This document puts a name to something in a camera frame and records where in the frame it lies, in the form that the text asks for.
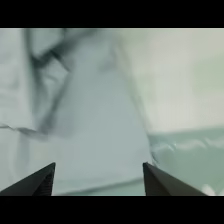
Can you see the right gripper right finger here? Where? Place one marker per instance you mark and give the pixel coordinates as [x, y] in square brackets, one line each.
[160, 185]

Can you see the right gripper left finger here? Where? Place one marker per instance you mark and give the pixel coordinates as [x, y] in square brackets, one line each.
[39, 185]

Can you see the pale blue shirt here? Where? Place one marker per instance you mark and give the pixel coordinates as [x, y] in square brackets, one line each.
[83, 110]

